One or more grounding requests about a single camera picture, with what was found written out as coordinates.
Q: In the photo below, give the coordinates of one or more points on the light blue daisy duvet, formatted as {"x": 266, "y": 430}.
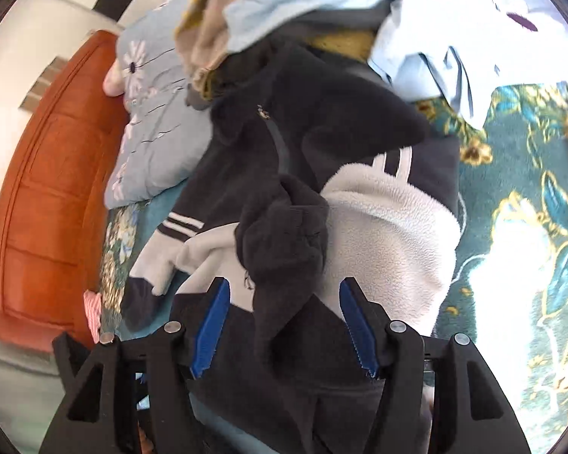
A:
{"x": 156, "y": 127}

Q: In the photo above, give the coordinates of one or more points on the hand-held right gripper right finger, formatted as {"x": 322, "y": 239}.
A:
{"x": 359, "y": 331}

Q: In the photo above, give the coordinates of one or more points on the pink striped cloth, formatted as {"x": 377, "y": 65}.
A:
{"x": 92, "y": 314}

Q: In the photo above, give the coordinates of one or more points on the pink pillow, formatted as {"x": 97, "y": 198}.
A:
{"x": 114, "y": 80}

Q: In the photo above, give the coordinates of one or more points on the light blue shirt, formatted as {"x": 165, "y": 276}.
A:
{"x": 430, "y": 56}

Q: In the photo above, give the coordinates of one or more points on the dark grey and white fleece jacket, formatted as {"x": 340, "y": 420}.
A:
{"x": 284, "y": 246}

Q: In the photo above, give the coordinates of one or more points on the wooden headboard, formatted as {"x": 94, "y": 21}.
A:
{"x": 52, "y": 198}

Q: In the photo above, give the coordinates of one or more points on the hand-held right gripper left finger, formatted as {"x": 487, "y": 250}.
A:
{"x": 210, "y": 331}

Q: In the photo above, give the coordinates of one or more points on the yellow cloth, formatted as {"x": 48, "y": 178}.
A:
{"x": 341, "y": 42}

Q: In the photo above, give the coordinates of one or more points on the dark grey cloth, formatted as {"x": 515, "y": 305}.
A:
{"x": 196, "y": 99}

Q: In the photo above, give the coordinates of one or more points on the beige fleece garment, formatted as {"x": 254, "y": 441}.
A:
{"x": 208, "y": 42}

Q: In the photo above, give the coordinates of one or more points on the teal floral blanket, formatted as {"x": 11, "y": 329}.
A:
{"x": 516, "y": 246}

